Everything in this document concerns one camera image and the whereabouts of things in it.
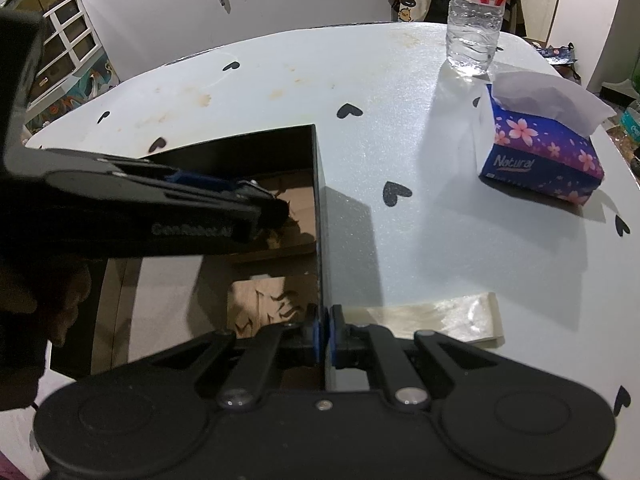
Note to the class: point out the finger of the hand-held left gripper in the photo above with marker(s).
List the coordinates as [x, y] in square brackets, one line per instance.
[272, 215]
[200, 181]

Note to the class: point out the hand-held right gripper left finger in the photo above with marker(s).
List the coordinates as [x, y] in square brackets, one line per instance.
[315, 332]

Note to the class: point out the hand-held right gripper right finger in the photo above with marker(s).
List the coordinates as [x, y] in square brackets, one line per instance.
[336, 335]

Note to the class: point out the carved wooden coaster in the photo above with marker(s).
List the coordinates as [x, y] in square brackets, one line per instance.
[302, 210]
[270, 305]

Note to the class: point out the black box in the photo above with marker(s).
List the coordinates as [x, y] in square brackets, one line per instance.
[225, 152]

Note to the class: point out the person's left hand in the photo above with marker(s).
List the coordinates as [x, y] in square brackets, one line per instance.
[70, 305]

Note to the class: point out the folded beige paper napkin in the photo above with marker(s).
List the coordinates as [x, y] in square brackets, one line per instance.
[435, 317]

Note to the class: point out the painted storage chest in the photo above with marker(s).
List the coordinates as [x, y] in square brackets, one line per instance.
[75, 92]

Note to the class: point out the printed tote bag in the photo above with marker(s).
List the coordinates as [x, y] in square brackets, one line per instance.
[414, 2]

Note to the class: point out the purple floral tissue box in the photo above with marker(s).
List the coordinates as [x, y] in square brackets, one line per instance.
[540, 155]

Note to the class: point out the clear plastic water bottle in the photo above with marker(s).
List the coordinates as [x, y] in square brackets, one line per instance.
[475, 20]

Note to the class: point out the blue snack packet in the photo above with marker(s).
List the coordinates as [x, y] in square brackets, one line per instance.
[555, 55]

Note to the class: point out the green label plastic bottle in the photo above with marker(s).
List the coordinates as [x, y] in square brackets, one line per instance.
[631, 120]

